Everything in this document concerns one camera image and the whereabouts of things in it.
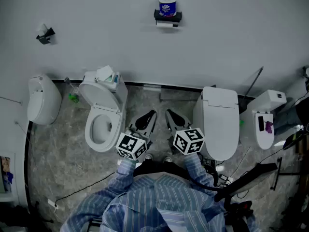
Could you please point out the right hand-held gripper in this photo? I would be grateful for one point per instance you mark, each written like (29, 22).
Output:
(187, 142)

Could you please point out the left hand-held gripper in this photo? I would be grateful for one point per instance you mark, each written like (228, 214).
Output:
(130, 146)

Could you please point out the white old toilet paper roll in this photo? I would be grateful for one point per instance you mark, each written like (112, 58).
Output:
(164, 25)

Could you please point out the black toilet paper holder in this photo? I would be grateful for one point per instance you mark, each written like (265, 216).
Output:
(169, 18)

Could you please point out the blue new toilet paper roll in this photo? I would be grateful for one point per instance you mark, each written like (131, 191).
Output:
(167, 7)

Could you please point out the person's right forearm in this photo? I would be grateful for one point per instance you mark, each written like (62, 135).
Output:
(196, 168)

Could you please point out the person's left forearm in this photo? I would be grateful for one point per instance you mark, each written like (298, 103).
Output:
(124, 171)

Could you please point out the white toilet with open lid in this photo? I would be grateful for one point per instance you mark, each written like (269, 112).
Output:
(106, 110)

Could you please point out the white smart toilet closed lid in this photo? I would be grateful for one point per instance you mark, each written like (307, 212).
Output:
(219, 120)

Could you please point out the green toilet brush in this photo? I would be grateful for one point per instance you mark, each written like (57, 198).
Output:
(73, 97)

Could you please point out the small white toilet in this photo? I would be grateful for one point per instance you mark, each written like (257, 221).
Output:
(265, 105)

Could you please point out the white paper in small holder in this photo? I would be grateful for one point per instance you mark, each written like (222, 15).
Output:
(42, 29)

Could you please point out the person's left shoe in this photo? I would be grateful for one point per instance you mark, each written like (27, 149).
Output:
(148, 157)

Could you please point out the person's shoe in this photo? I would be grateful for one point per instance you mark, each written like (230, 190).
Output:
(167, 159)
(148, 157)

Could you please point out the person's right shoe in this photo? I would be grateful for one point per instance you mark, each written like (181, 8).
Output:
(167, 159)

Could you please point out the person's black trousers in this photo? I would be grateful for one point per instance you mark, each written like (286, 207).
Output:
(159, 168)

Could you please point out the teal and white box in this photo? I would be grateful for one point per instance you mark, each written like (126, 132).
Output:
(115, 78)

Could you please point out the white tissue pack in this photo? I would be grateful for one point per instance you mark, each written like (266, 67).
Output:
(104, 72)

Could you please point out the person's striped shirt torso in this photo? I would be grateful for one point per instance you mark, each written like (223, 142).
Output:
(154, 207)

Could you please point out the black phone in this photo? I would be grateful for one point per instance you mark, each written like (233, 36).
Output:
(261, 123)

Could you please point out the black leaning rod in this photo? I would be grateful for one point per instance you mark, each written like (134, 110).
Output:
(253, 82)

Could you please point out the black stand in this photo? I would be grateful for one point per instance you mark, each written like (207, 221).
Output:
(248, 178)

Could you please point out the purple object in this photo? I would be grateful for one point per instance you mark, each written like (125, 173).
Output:
(269, 127)

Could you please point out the white power strip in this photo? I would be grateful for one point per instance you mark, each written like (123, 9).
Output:
(52, 204)

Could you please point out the white wall urinal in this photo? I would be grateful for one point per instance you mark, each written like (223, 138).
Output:
(43, 100)

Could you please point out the small black wall holder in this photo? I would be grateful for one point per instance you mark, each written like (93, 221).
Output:
(46, 36)

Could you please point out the wall poster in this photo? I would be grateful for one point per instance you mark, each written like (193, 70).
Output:
(6, 174)

